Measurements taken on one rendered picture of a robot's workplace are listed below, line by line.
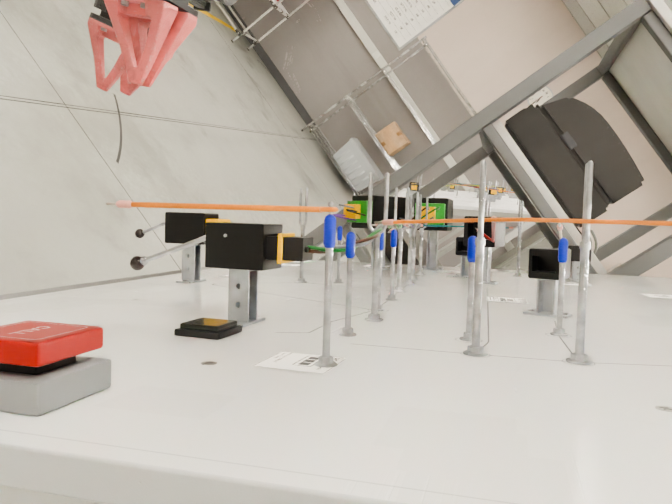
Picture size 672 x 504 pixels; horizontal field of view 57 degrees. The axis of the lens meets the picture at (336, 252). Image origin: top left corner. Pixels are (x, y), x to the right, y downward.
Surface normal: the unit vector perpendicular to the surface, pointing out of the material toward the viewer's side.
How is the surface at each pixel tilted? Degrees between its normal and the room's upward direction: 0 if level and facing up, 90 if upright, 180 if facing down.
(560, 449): 54
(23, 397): 90
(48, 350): 36
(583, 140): 90
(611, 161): 90
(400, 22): 90
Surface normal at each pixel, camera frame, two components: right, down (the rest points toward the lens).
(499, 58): -0.19, 0.15
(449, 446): 0.04, -1.00
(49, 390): 0.96, 0.04
